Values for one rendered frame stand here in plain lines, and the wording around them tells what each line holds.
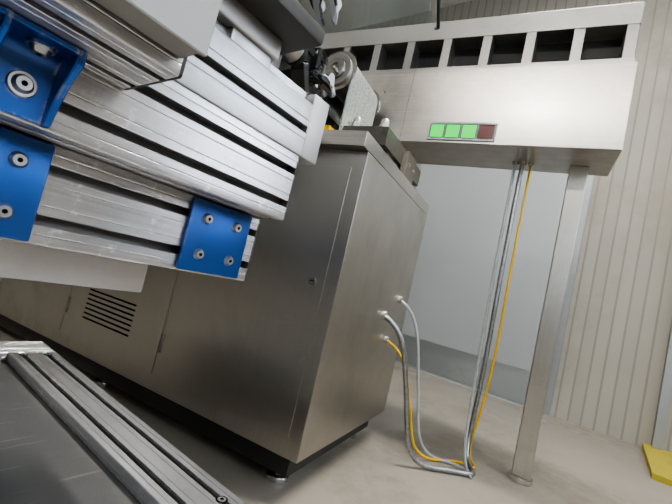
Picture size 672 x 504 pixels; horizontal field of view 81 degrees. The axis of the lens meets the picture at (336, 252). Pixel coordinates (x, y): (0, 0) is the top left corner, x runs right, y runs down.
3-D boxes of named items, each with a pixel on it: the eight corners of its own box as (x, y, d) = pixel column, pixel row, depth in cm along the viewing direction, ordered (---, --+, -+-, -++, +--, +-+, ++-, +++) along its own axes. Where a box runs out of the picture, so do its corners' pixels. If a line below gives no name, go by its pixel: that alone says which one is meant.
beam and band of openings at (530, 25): (85, 86, 268) (94, 55, 269) (96, 92, 275) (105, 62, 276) (634, 62, 126) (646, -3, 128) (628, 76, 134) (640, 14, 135)
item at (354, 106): (337, 135, 133) (349, 84, 134) (362, 161, 153) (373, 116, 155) (338, 135, 132) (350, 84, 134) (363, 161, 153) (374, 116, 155)
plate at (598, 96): (68, 126, 264) (80, 84, 266) (107, 142, 288) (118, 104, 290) (623, 147, 122) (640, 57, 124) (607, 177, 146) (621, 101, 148)
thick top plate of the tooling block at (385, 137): (339, 142, 126) (343, 125, 127) (380, 182, 162) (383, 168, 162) (385, 145, 119) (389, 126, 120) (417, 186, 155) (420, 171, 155)
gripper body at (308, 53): (330, 59, 115) (310, 32, 104) (323, 87, 114) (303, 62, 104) (308, 61, 119) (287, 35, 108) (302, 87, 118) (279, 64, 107)
